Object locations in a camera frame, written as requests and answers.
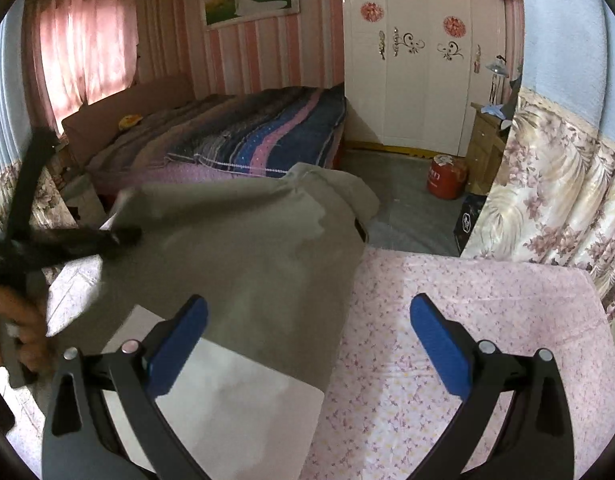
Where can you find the pink floral bed sheet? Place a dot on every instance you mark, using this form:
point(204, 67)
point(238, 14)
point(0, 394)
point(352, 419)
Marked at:
point(437, 280)

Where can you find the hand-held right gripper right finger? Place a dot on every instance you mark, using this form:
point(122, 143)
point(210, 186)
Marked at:
point(440, 347)

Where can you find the pink window curtain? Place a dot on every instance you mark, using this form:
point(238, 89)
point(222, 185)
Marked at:
point(82, 50)

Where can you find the grey and white jacket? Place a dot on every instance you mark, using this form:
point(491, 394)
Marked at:
point(227, 260)

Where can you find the pink upholstered bed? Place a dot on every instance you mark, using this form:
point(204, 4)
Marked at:
point(97, 110)

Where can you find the desk lamp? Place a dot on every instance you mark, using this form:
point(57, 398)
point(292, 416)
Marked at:
point(497, 72)

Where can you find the pink flower decal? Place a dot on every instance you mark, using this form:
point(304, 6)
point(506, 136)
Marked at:
point(372, 12)
point(453, 26)

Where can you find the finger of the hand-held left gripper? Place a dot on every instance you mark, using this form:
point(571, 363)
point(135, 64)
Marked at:
point(82, 242)
point(30, 180)

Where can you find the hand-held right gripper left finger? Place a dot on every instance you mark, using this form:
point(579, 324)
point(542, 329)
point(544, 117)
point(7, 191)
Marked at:
point(180, 347)

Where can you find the wooden nightstand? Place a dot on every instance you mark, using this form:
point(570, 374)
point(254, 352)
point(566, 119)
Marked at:
point(487, 150)

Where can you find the black box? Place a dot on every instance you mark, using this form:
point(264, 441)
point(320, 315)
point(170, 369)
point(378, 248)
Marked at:
point(470, 225)

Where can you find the white wardrobe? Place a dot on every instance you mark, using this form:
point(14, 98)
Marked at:
point(417, 90)

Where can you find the person's left hand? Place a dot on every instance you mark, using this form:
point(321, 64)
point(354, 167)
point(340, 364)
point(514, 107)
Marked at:
point(30, 330)

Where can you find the small yellow toy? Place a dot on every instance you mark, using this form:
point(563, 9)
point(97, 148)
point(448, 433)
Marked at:
point(130, 121)

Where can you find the red gas cylinder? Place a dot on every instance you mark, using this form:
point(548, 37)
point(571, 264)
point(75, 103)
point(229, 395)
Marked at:
point(446, 180)

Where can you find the floral curtain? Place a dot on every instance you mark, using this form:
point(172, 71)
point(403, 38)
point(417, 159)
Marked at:
point(552, 195)
point(22, 195)

